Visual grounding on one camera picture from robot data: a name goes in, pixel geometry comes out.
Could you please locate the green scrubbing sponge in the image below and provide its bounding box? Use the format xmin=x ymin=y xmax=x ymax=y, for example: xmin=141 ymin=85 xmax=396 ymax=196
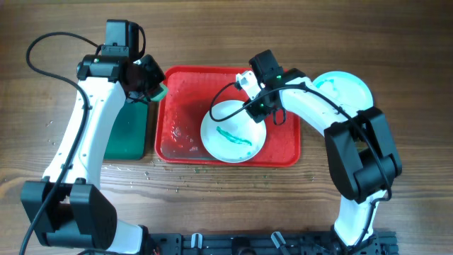
xmin=149 ymin=83 xmax=168 ymax=102

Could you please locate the white plate top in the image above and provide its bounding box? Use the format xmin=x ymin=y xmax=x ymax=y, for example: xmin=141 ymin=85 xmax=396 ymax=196
xmin=200 ymin=100 xmax=267 ymax=163

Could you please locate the light blue plate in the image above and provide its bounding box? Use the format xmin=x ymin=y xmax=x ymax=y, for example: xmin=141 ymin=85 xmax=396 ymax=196
xmin=313 ymin=71 xmax=374 ymax=110

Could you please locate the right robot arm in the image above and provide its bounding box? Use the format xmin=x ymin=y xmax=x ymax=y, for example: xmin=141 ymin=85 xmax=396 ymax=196
xmin=236 ymin=50 xmax=403 ymax=251

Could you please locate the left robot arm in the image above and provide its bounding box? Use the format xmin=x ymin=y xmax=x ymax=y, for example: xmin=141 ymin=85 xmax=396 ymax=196
xmin=20 ymin=19 xmax=167 ymax=254

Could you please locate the red plastic tray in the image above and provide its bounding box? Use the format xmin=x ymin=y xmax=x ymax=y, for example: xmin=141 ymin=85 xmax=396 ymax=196
xmin=154 ymin=65 xmax=302 ymax=168

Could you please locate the black tray with green water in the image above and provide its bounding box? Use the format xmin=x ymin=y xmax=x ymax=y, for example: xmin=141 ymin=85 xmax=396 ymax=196
xmin=104 ymin=103 xmax=149 ymax=160

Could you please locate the right black cable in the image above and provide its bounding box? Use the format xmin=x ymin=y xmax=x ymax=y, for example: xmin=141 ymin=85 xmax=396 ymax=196
xmin=208 ymin=81 xmax=394 ymax=249

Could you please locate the black cable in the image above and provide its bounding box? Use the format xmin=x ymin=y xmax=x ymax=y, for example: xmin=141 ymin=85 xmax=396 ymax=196
xmin=19 ymin=31 xmax=107 ymax=255
xmin=208 ymin=81 xmax=394 ymax=249

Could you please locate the left black cable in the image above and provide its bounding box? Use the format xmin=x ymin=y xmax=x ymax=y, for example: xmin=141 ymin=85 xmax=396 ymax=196
xmin=19 ymin=31 xmax=107 ymax=255

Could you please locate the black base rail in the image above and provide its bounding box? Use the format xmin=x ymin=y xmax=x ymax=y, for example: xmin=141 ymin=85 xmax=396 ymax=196
xmin=140 ymin=230 xmax=399 ymax=255

